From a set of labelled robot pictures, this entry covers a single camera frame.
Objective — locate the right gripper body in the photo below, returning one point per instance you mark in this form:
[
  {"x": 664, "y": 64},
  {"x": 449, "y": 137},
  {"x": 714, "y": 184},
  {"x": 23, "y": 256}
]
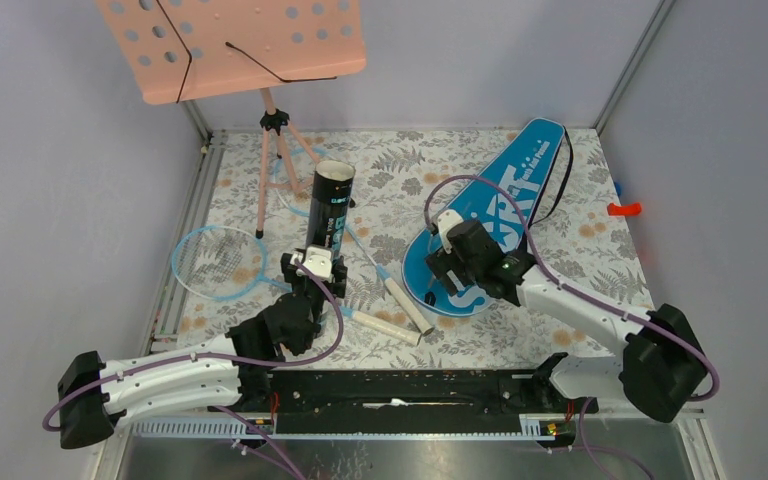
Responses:
[{"x": 443, "y": 261}]

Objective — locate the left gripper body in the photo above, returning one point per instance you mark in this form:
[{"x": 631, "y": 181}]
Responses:
[{"x": 315, "y": 293}]

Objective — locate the black shuttlecock tube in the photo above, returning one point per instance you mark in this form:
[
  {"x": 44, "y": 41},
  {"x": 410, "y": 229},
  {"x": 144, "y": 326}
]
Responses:
[{"x": 329, "y": 205}]

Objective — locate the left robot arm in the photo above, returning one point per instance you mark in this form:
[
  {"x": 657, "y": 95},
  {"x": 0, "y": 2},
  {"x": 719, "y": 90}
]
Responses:
[{"x": 97, "y": 396}]

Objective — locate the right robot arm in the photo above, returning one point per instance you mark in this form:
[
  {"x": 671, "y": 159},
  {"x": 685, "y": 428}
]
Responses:
[{"x": 655, "y": 363}]

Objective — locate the blue racket cover bag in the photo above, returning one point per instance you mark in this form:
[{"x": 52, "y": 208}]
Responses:
[{"x": 522, "y": 169}]

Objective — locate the blue racket left side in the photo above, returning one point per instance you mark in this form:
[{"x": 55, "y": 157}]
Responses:
[{"x": 224, "y": 270}]

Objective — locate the pink music stand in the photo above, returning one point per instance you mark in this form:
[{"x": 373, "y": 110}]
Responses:
[{"x": 188, "y": 50}]

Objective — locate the black front rail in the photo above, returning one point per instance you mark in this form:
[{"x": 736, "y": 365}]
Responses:
[{"x": 394, "y": 402}]

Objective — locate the red clip on wall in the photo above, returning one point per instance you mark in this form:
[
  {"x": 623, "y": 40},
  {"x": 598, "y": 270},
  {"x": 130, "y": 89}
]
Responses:
[{"x": 624, "y": 210}]

